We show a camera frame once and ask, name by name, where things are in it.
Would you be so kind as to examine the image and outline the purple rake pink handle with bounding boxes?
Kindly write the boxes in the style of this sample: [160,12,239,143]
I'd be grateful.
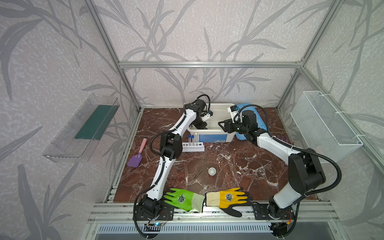
[281,136,289,143]

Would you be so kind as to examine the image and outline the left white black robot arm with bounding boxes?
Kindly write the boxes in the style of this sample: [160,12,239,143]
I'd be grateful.
[134,94,213,220]

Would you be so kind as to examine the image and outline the white wire mesh basket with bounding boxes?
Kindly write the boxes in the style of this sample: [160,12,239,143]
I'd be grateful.
[291,91,363,162]

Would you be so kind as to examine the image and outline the purple scoop pink handle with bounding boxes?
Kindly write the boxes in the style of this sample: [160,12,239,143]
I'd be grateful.
[127,138,148,168]

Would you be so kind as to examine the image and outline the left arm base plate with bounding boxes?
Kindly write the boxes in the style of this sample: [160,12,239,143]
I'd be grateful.
[135,205,175,221]

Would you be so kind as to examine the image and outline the small white crucible cup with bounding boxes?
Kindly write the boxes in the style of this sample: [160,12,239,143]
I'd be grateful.
[208,167,217,176]

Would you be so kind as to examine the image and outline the white plastic storage bin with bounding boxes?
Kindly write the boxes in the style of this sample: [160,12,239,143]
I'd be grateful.
[187,103,236,143]

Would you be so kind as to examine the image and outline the white test tube rack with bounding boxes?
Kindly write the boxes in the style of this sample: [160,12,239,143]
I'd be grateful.
[182,142,205,153]

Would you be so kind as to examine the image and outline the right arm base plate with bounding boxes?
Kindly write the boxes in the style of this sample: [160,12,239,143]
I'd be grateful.
[252,202,295,222]

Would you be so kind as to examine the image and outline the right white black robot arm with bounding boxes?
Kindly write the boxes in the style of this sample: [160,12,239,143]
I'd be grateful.
[218,105,342,213]

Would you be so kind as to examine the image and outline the blue handled metal tweezers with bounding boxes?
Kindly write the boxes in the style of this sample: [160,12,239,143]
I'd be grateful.
[189,167,204,186]

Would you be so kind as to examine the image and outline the clear acrylic wall shelf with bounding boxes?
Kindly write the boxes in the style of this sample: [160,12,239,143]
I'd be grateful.
[43,94,120,163]

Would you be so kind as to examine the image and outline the blue plastic bin lid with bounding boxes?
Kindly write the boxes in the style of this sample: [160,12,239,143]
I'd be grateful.
[236,104,269,142]

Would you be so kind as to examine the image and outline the yellow work glove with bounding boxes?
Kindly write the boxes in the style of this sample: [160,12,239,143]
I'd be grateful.
[206,187,253,218]

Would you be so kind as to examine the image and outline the green work glove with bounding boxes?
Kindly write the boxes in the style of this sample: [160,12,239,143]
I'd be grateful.
[163,188,205,213]

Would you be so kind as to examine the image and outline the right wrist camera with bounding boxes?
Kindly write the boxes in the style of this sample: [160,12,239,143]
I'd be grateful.
[228,105,240,123]

